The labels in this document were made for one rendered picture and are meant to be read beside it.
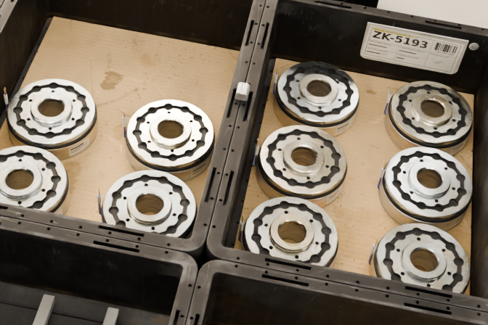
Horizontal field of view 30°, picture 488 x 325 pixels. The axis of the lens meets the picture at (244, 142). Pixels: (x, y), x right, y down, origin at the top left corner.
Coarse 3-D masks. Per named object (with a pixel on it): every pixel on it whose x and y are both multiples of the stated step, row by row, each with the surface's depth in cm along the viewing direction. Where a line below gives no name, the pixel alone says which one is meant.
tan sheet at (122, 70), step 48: (48, 48) 117; (96, 48) 117; (144, 48) 118; (192, 48) 119; (96, 96) 112; (144, 96) 113; (192, 96) 113; (0, 144) 106; (96, 144) 107; (96, 192) 103; (192, 192) 104
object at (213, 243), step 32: (288, 0) 112; (320, 0) 112; (448, 32) 111; (480, 32) 111; (256, 64) 104; (224, 192) 92; (224, 224) 90; (224, 256) 87; (256, 256) 87; (384, 288) 86; (416, 288) 87
